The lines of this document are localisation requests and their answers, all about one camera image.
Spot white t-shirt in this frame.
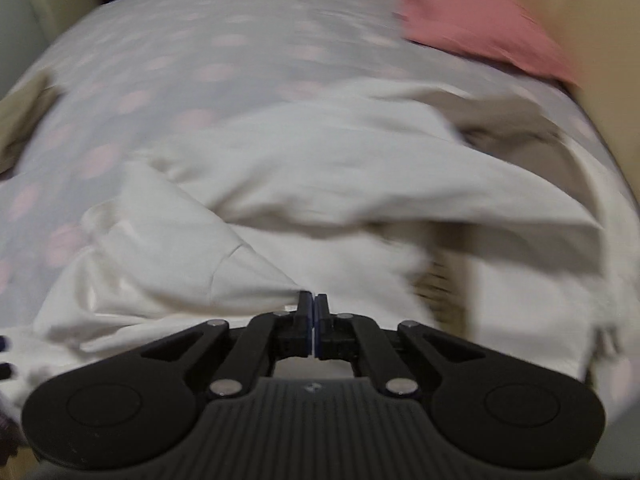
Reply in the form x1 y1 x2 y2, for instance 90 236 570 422
1 79 639 411

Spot grey pink-dotted bed cover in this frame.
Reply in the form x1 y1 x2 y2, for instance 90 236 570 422
1 0 613 326

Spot beige folded garment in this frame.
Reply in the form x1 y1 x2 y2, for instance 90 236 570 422
0 70 62 174

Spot pink pillow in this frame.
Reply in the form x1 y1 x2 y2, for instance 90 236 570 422
397 0 576 84

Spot beige headboard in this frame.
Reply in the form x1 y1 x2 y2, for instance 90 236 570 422
520 0 639 190

